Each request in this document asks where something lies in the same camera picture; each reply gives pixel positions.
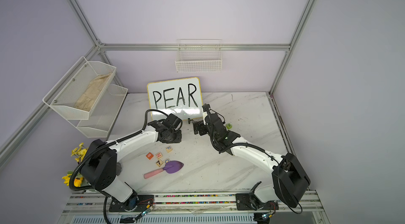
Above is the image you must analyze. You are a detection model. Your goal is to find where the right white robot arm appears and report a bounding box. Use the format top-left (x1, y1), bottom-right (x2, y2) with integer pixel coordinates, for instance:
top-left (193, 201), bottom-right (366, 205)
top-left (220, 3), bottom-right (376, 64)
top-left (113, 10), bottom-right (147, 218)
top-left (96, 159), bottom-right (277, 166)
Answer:
top-left (193, 104), bottom-right (311, 209)

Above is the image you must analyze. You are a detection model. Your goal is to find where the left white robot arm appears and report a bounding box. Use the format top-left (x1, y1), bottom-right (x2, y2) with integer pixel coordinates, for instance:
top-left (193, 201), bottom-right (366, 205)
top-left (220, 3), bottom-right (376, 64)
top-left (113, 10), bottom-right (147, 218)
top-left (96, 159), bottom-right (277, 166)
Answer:
top-left (78, 114), bottom-right (182, 205)

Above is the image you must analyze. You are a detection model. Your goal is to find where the wooden N letter block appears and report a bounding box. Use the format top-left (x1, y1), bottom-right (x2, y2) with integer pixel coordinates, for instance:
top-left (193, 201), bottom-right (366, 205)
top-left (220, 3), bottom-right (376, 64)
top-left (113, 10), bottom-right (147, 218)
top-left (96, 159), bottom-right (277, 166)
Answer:
top-left (156, 152), bottom-right (163, 159)

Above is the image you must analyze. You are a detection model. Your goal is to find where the red B letter block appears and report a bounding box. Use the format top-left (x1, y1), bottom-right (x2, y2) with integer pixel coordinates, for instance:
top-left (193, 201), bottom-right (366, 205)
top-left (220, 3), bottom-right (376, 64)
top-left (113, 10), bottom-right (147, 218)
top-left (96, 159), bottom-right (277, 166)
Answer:
top-left (146, 153), bottom-right (154, 160)

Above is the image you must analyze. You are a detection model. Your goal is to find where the black Z letter block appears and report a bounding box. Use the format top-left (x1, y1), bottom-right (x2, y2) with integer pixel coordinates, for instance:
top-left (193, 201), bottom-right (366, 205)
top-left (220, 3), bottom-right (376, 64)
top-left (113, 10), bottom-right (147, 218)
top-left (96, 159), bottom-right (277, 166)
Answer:
top-left (156, 160), bottom-right (163, 167)

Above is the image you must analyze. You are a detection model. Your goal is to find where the whiteboard with PEAR text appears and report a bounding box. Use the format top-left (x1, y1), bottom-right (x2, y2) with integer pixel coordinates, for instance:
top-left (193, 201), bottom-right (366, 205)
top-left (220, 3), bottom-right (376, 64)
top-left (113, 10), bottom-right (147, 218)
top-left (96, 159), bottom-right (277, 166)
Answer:
top-left (147, 77), bottom-right (203, 120)

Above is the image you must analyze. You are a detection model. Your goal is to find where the purple pink toy trowel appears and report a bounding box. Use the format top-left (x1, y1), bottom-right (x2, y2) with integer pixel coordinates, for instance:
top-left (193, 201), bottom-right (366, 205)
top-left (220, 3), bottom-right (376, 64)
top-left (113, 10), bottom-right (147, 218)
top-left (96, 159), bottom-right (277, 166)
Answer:
top-left (143, 161), bottom-right (184, 179)

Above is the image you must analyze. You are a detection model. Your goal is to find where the lower white mesh shelf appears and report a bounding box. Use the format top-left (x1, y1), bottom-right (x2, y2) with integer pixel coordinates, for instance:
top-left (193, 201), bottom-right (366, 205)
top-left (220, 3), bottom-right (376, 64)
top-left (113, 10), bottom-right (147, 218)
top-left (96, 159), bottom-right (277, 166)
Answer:
top-left (77, 84), bottom-right (128, 138)

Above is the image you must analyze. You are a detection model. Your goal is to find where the white mesh shelf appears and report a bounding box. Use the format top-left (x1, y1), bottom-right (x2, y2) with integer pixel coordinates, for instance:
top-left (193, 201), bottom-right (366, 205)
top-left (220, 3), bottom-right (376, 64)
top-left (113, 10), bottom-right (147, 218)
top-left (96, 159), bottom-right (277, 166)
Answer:
top-left (77, 84), bottom-right (128, 138)
top-left (43, 56), bottom-right (116, 120)

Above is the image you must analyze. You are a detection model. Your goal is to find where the beige cloth in shelf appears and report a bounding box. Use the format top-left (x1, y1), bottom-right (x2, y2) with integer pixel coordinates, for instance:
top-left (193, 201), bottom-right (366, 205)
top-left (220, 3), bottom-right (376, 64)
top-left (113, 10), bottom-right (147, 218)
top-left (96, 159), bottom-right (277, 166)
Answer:
top-left (74, 73), bottom-right (111, 112)

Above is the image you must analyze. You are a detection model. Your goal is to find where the yellow flower bouquet vase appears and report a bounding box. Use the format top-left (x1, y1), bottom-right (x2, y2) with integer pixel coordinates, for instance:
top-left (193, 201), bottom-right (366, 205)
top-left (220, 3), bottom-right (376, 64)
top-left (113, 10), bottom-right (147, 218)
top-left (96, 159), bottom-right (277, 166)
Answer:
top-left (71, 143), bottom-right (88, 164)

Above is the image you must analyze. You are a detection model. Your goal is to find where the upper white mesh shelf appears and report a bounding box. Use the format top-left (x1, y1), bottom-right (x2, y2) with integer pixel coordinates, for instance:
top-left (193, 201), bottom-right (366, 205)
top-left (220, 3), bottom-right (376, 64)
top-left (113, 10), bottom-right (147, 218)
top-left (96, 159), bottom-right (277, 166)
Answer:
top-left (43, 56), bottom-right (116, 120)

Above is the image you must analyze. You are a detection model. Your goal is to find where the sunflower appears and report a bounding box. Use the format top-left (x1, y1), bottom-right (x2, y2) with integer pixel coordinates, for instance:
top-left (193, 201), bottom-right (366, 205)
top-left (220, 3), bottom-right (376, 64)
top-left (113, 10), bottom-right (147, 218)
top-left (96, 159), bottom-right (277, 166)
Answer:
top-left (61, 170), bottom-right (84, 188)

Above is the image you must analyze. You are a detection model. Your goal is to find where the right black cable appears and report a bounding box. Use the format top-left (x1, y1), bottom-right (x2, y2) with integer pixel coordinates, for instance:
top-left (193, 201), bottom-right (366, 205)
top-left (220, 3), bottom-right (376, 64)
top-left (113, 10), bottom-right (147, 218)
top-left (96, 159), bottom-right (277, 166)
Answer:
top-left (210, 135), bottom-right (285, 168)

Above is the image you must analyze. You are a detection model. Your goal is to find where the white wire wall basket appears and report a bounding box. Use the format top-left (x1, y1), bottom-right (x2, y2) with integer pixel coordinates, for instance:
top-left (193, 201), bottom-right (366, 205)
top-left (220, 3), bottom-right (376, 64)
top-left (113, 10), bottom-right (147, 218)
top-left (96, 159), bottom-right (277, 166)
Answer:
top-left (175, 39), bottom-right (223, 73)

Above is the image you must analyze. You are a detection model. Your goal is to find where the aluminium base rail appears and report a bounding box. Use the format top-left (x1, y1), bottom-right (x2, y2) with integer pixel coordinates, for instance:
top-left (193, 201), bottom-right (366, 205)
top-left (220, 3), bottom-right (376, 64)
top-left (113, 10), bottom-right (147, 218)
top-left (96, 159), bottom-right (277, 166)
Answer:
top-left (58, 190), bottom-right (330, 224)

